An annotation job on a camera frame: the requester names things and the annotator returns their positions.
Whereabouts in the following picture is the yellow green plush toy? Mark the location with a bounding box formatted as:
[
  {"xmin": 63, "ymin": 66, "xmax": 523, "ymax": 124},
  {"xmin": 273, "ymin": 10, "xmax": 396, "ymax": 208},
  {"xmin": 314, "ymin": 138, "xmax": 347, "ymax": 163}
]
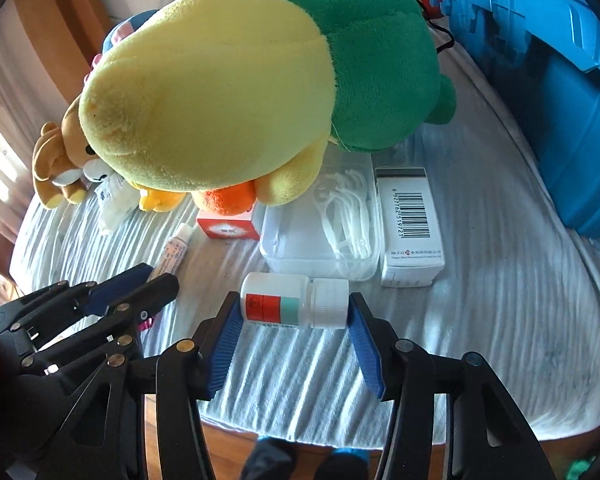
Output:
[{"xmin": 77, "ymin": 0, "xmax": 458, "ymax": 213}]

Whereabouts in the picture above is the red white small box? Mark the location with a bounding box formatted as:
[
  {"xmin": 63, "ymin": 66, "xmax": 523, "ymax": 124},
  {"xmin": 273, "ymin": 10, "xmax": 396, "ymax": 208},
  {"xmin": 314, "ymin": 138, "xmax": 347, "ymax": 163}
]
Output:
[{"xmin": 196, "ymin": 207, "xmax": 262, "ymax": 242}]

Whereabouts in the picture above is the white medicine bottle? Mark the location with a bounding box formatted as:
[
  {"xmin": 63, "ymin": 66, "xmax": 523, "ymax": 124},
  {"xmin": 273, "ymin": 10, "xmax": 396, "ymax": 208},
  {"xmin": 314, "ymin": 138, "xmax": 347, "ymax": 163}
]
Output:
[{"xmin": 240, "ymin": 272, "xmax": 351, "ymax": 331}]

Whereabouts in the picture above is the white barcode medicine box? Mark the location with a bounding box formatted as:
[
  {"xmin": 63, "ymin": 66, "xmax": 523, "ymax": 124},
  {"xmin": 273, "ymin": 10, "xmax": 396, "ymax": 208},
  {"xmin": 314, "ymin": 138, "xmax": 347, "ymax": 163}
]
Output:
[{"xmin": 373, "ymin": 165, "xmax": 446, "ymax": 288}]

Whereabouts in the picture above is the white wipes packet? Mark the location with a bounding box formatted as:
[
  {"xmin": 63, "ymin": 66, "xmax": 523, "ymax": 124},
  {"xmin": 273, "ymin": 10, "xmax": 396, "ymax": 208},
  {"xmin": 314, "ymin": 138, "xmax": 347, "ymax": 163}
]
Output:
[{"xmin": 96, "ymin": 175, "xmax": 140, "ymax": 236}]

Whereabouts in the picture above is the white curtain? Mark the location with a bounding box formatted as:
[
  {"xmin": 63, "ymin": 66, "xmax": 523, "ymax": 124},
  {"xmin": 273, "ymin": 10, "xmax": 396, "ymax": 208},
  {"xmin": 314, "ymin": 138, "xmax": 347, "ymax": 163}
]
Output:
[{"xmin": 0, "ymin": 35, "xmax": 88, "ymax": 221}]

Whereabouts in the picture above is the blue storage box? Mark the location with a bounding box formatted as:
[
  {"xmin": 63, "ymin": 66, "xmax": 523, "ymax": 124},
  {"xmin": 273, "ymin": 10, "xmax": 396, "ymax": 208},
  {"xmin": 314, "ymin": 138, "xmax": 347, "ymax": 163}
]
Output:
[{"xmin": 422, "ymin": 0, "xmax": 600, "ymax": 241}]

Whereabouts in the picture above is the pink plush toy blue hat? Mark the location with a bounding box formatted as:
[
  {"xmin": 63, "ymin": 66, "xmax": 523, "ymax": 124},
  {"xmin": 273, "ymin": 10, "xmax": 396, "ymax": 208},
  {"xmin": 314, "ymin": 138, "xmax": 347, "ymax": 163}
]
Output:
[{"xmin": 92, "ymin": 9, "xmax": 158, "ymax": 68}]

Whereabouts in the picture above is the clear plastic box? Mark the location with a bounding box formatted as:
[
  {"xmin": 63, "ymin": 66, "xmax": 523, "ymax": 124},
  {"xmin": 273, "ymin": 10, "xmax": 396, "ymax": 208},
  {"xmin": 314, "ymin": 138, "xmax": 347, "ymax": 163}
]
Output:
[{"xmin": 259, "ymin": 152, "xmax": 381, "ymax": 283}]

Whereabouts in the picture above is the small tan bear plush toy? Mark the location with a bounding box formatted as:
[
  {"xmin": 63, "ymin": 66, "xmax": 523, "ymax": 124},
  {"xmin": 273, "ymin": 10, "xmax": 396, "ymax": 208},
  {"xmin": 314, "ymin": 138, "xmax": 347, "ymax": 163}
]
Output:
[{"xmin": 32, "ymin": 122, "xmax": 88, "ymax": 210}]

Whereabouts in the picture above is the bunch of white floss picks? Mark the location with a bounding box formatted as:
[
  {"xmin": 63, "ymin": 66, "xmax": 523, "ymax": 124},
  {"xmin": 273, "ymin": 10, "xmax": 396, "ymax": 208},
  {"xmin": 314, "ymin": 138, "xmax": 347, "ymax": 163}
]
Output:
[{"xmin": 312, "ymin": 170, "xmax": 373, "ymax": 261}]

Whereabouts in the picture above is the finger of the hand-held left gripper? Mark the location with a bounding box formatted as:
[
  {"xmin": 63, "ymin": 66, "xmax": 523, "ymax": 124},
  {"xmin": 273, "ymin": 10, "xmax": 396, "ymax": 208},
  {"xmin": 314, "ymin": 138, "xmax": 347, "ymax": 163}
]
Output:
[
  {"xmin": 22, "ymin": 274, "xmax": 180, "ymax": 376},
  {"xmin": 0, "ymin": 263, "xmax": 153, "ymax": 333}
]

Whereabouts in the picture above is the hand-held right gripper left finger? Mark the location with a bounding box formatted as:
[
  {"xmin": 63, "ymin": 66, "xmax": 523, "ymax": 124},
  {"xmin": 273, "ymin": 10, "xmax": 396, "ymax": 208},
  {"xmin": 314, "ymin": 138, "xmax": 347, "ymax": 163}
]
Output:
[{"xmin": 35, "ymin": 292, "xmax": 243, "ymax": 480}]

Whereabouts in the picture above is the white striped tablecloth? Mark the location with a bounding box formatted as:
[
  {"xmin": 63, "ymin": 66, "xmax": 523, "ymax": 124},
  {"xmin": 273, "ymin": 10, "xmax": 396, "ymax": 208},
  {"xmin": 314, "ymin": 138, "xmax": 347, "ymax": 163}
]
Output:
[{"xmin": 10, "ymin": 25, "xmax": 600, "ymax": 453}]

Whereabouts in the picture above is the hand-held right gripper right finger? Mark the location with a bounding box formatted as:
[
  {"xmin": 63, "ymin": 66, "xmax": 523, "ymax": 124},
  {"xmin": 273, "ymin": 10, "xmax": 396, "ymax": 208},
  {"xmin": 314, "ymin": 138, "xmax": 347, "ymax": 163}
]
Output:
[{"xmin": 347, "ymin": 292, "xmax": 556, "ymax": 480}]

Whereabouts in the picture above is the white ointment tube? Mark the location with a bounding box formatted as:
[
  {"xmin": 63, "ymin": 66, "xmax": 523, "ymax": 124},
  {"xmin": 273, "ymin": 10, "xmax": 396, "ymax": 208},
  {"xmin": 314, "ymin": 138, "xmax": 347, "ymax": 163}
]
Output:
[{"xmin": 150, "ymin": 222, "xmax": 195, "ymax": 281}]

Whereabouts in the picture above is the person's dark trouser leg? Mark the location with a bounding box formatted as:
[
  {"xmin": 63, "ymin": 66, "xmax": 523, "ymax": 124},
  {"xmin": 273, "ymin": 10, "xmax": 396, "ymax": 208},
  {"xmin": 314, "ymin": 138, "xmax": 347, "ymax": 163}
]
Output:
[{"xmin": 237, "ymin": 447, "xmax": 301, "ymax": 480}]

